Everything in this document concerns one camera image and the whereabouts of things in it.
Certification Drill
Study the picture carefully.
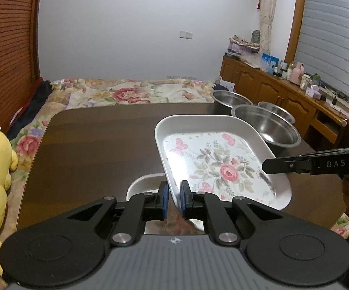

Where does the window roller blind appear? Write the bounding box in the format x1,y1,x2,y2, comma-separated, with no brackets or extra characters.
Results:
295,0,349,100

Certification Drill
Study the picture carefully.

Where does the large steel bowl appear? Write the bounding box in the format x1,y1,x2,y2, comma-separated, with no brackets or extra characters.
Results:
231,105,302,156

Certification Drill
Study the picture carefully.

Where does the white wall switch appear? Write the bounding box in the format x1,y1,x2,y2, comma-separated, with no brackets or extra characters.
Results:
179,31,193,40

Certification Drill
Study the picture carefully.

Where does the floral bed blanket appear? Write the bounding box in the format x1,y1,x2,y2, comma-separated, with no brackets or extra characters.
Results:
0,79,214,239

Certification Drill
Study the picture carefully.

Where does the stack of folded fabrics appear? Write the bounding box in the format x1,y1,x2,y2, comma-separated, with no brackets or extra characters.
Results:
228,35,260,55

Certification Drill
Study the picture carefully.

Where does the dark clothing on bed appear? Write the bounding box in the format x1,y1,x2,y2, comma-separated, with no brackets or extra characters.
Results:
7,78,53,140

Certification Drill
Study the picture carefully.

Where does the beige curtain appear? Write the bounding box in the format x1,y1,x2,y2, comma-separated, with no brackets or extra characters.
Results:
259,0,277,54

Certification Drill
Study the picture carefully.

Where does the blue photo card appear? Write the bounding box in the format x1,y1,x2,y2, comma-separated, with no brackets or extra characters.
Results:
260,53,279,75

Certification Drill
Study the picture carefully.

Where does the wooden sideboard cabinet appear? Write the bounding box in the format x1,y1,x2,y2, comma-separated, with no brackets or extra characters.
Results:
220,55,349,151

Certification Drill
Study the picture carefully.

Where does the large floral white tray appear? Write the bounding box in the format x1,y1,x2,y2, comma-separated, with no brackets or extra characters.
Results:
154,115,292,210

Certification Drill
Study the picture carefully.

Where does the wooden slatted headboard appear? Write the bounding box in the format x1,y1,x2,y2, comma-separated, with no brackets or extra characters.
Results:
0,0,40,132

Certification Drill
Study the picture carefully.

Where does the pink bottle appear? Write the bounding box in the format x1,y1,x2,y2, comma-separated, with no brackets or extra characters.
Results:
290,62,304,86

